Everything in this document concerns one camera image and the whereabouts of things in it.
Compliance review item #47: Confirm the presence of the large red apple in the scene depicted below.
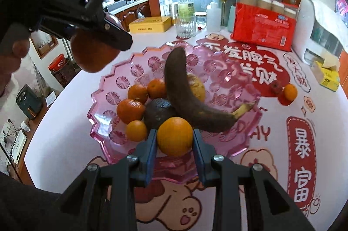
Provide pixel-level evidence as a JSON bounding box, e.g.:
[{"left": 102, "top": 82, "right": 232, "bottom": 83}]
[{"left": 70, "top": 28, "right": 120, "bottom": 73}]

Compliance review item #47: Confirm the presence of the small orange mandarin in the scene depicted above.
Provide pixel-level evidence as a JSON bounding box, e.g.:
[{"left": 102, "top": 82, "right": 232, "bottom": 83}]
[{"left": 156, "top": 117, "right": 193, "bottom": 157}]

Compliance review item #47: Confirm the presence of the small red wrinkled fruit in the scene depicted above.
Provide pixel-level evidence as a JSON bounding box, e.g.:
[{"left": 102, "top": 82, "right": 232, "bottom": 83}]
[{"left": 126, "top": 120, "right": 147, "bottom": 142}]

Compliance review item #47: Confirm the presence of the orange kumquat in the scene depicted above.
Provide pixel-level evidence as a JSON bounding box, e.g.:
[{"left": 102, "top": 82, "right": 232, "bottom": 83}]
[
  {"left": 127, "top": 84, "right": 149, "bottom": 104},
  {"left": 147, "top": 79, "right": 167, "bottom": 100}
]

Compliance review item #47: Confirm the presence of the large orange mandarin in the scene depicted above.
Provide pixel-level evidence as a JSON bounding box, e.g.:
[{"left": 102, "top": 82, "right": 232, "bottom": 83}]
[{"left": 116, "top": 99, "right": 146, "bottom": 124}]

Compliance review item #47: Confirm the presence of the person's left hand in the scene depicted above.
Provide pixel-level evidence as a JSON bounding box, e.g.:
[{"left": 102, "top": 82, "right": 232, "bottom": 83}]
[{"left": 1, "top": 24, "right": 30, "bottom": 95}]

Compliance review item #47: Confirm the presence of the yellow flat box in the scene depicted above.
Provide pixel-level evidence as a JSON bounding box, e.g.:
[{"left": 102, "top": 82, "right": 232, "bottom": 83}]
[{"left": 129, "top": 16, "right": 172, "bottom": 34}]

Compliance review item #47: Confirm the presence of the overripe brown banana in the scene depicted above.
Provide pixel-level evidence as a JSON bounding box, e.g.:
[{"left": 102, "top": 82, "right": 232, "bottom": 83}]
[{"left": 165, "top": 47, "right": 255, "bottom": 133}]

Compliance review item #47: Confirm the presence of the red plastic bucket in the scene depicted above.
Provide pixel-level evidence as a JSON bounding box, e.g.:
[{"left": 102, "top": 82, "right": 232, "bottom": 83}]
[{"left": 48, "top": 54, "right": 65, "bottom": 71}]

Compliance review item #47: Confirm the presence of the clear drinking glass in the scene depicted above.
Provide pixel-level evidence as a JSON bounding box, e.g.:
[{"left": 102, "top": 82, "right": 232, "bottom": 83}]
[{"left": 175, "top": 14, "right": 196, "bottom": 40}]

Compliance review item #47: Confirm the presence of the dark avocado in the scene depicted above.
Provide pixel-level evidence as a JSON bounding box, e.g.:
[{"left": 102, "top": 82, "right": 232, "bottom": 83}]
[{"left": 143, "top": 99, "right": 179, "bottom": 130}]

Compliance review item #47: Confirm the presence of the clear plastic bottle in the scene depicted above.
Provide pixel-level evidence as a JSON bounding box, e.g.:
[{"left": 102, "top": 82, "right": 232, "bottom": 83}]
[{"left": 177, "top": 0, "right": 195, "bottom": 22}]

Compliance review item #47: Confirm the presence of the small glass jar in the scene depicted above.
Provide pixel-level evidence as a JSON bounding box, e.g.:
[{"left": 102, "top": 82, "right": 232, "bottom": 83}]
[{"left": 195, "top": 12, "right": 206, "bottom": 30}]

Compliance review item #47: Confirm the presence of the pink plastic fruit plate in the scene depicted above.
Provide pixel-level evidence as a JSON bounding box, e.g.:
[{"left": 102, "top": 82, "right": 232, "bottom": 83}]
[{"left": 86, "top": 40, "right": 263, "bottom": 185}]

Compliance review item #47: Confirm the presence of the yellow-brown round fruit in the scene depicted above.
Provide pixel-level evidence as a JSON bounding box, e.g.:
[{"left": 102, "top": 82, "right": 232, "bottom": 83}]
[{"left": 186, "top": 73, "right": 206, "bottom": 102}]

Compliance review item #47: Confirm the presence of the printed red white tablecloth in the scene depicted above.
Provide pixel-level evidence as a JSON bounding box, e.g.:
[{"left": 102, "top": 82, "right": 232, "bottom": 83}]
[{"left": 24, "top": 28, "right": 347, "bottom": 230}]

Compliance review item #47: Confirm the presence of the white squeeze bottle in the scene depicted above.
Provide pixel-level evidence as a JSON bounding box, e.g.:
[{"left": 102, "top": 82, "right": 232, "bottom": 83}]
[{"left": 206, "top": 2, "right": 222, "bottom": 33}]

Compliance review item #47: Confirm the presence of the dark air fryer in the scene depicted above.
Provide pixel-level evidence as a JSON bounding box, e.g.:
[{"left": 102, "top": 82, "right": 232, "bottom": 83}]
[{"left": 16, "top": 85, "right": 43, "bottom": 120}]

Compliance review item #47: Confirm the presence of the dark red small fruit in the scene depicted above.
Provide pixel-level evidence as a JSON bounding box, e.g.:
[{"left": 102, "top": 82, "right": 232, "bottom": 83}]
[{"left": 269, "top": 80, "right": 284, "bottom": 96}]

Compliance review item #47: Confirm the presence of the orange mandarin by apple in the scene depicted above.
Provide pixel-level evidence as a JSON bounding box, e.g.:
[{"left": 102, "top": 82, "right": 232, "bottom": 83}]
[{"left": 283, "top": 83, "right": 298, "bottom": 101}]

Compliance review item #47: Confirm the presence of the red paper cup package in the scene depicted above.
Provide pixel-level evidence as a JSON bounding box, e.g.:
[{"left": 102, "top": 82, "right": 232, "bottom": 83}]
[{"left": 232, "top": 0, "right": 298, "bottom": 52}]

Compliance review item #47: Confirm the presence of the yellow tissue box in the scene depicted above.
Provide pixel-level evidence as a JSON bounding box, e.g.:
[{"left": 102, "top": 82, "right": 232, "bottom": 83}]
[{"left": 310, "top": 51, "right": 340, "bottom": 92}]

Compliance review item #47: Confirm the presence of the white appliance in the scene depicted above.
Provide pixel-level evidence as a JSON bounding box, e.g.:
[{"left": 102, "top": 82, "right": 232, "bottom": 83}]
[{"left": 292, "top": 0, "right": 347, "bottom": 70}]

